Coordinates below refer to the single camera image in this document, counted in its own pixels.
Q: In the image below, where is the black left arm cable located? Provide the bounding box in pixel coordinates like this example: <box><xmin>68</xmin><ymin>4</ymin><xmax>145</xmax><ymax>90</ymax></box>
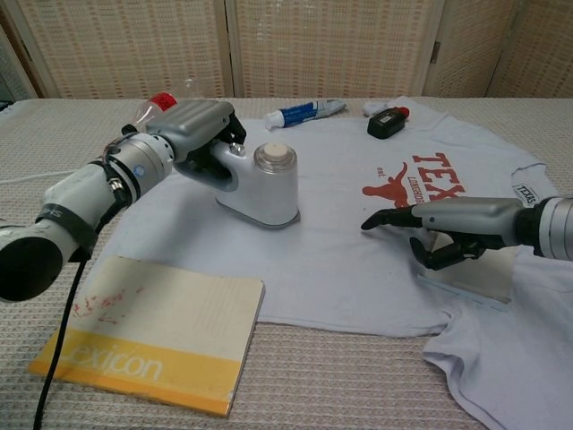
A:
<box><xmin>33</xmin><ymin>248</ymin><xmax>89</xmax><ymax>430</ymax></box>

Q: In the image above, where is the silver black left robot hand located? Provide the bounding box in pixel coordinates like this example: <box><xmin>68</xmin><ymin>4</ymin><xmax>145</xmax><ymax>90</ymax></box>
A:
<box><xmin>145</xmin><ymin>100</ymin><xmax>248</xmax><ymax>184</ymax></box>

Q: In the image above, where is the blue white toothpaste tube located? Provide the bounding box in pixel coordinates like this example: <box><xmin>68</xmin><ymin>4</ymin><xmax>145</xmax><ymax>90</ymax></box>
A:
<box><xmin>263</xmin><ymin>97</ymin><xmax>348</xmax><ymax>132</ymax></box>

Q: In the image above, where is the beige woven folding screen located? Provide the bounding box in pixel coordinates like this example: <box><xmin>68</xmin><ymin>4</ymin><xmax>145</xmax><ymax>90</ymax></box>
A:
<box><xmin>0</xmin><ymin>0</ymin><xmax>573</xmax><ymax>100</ymax></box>

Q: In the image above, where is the white T-shirt red Texas print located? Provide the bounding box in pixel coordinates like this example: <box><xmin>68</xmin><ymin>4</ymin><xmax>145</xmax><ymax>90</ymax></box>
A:
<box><xmin>108</xmin><ymin>96</ymin><xmax>573</xmax><ymax>430</ymax></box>

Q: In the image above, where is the clear plastic bottle red label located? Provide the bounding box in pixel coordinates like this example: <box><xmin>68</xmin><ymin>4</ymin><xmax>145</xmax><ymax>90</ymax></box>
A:
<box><xmin>133</xmin><ymin>78</ymin><xmax>201</xmax><ymax>129</ymax></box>

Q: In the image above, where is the white square shallow tray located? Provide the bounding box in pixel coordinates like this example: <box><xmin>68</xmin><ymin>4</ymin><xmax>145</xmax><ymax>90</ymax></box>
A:
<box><xmin>418</xmin><ymin>232</ymin><xmax>515</xmax><ymax>314</ymax></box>

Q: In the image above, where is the beige woven tablecloth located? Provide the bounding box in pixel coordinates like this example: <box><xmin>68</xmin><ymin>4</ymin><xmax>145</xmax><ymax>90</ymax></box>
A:
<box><xmin>0</xmin><ymin>96</ymin><xmax>573</xmax><ymax>430</ymax></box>

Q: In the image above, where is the yellow cream Lexicon book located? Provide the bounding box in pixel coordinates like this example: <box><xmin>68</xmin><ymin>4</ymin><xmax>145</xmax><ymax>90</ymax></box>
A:
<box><xmin>27</xmin><ymin>254</ymin><xmax>268</xmax><ymax>418</ymax></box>

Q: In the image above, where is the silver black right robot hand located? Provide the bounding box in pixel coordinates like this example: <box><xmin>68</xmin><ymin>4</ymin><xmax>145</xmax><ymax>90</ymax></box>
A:
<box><xmin>360</xmin><ymin>196</ymin><xmax>525</xmax><ymax>271</ymax></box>

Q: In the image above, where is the white handheld steam iron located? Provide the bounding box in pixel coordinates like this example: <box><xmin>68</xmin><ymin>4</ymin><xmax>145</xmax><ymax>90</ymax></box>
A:
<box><xmin>210</xmin><ymin>142</ymin><xmax>302</xmax><ymax>230</ymax></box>

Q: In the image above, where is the black ink bottle red cap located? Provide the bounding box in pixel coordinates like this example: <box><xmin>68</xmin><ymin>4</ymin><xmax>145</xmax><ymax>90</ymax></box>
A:
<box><xmin>366</xmin><ymin>105</ymin><xmax>411</xmax><ymax>141</ymax></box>

